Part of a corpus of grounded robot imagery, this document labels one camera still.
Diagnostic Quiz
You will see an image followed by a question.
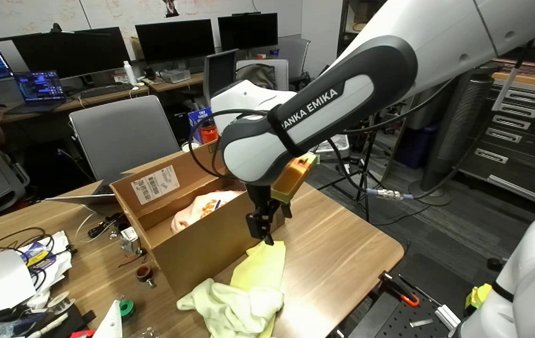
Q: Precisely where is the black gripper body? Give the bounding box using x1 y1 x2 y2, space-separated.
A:
247 183 284 220

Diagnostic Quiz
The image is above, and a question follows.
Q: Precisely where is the light green towel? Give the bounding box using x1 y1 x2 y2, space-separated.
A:
175 239 290 338

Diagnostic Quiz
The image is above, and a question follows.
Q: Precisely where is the peach printed shirt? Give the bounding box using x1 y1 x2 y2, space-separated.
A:
170 190 245 235

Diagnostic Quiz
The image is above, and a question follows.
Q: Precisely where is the open cardboard box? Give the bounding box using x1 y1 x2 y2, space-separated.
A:
111 141 290 297

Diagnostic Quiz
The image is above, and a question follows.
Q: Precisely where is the blue printed box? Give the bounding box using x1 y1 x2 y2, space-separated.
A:
186 106 220 147

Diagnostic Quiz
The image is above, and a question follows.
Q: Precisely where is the red bottle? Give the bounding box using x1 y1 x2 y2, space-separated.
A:
198 121 220 147

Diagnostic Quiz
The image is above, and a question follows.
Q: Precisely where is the white plastic tray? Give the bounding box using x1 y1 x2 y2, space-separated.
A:
316 132 352 158

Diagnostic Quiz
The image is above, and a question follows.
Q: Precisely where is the black tripod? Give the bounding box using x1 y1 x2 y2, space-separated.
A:
333 124 395 222

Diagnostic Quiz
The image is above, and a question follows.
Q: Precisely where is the small brown object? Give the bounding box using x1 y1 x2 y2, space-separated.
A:
136 265 158 290

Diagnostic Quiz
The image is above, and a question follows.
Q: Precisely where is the olive grey backpack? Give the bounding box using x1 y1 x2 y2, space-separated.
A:
235 64 282 91

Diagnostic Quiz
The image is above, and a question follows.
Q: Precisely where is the dark grey chair back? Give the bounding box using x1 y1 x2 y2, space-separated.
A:
203 47 241 104

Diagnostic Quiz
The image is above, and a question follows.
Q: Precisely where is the green tape roll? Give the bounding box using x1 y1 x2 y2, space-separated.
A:
117 297 138 320

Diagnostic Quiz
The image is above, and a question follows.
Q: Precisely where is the black hand tool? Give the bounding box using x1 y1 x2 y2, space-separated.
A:
87 213 132 241

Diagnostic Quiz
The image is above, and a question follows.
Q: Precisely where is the orange black screwdriver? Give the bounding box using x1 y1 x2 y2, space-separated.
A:
378 271 423 310

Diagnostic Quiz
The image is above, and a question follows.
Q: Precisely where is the black perforated board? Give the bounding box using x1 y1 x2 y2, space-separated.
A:
344 290 470 338

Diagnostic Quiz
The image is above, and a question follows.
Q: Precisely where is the dark blue bin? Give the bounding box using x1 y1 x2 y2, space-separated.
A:
397 124 440 170

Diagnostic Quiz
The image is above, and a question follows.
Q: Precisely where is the white triangular paper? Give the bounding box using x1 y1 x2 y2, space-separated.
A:
93 299 124 338

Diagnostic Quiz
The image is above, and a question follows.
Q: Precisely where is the long wooden desk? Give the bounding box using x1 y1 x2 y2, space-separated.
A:
0 74 207 126

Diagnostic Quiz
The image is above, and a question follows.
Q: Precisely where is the small white block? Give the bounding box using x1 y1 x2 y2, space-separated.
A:
432 305 462 331

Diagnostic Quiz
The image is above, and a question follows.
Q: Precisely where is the yellow green object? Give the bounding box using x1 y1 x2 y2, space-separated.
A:
464 282 498 312

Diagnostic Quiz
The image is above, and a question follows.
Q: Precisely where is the wide black computer monitor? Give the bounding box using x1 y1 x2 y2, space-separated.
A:
12 27 132 81

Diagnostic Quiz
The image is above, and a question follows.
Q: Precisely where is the open laptop with purple screen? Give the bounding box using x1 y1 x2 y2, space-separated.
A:
14 70 70 115

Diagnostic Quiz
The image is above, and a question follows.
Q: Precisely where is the dark drawer cabinet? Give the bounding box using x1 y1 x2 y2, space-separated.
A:
453 68 535 215

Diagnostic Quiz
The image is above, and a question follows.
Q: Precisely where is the wrist camera with orange mount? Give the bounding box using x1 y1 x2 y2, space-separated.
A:
271 151 320 205

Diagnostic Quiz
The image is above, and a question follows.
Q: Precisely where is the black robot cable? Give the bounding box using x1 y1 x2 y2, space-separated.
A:
186 108 421 203

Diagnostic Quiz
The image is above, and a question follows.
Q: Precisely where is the grey pedestal stand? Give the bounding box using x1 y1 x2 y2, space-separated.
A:
419 74 489 194

